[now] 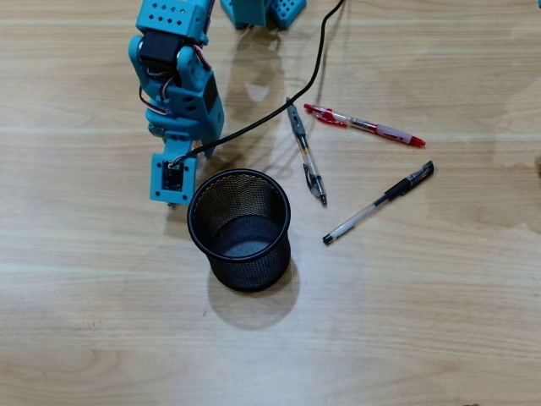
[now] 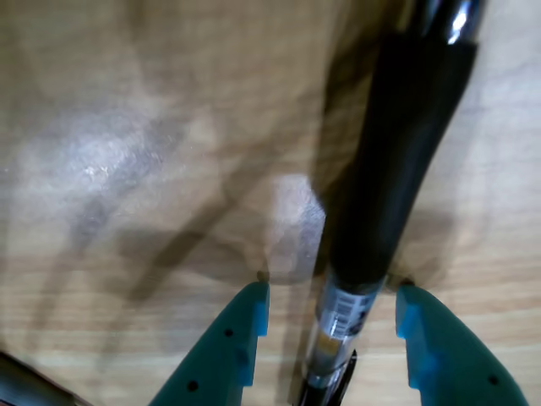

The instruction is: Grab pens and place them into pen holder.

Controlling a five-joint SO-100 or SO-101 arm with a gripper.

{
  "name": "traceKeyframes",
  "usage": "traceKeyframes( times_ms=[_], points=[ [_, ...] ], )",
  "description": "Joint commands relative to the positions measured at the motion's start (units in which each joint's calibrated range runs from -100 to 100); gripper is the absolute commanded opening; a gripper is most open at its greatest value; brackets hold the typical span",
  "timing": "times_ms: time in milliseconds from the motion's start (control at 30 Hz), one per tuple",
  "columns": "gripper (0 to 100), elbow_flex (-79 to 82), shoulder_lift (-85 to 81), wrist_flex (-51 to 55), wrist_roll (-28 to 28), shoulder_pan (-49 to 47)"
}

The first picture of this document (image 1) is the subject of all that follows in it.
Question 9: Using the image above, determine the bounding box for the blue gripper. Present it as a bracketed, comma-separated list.
[145, 70, 226, 159]

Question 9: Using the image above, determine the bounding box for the grey grip retractable pen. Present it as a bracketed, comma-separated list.
[286, 96, 329, 207]

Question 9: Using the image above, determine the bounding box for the red retractable pen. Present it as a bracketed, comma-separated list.
[303, 103, 427, 149]

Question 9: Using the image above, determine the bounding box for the black capped gel pen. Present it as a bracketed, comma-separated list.
[322, 159, 435, 246]

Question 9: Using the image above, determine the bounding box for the black mesh pen holder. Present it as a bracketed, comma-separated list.
[187, 167, 292, 294]

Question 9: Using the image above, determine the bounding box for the blue wrist camera module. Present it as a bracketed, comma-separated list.
[150, 137, 196, 207]

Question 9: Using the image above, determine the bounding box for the red white servo wire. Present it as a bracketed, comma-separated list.
[139, 74, 175, 116]

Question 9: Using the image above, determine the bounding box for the black camera cable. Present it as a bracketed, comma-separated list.
[171, 0, 347, 168]

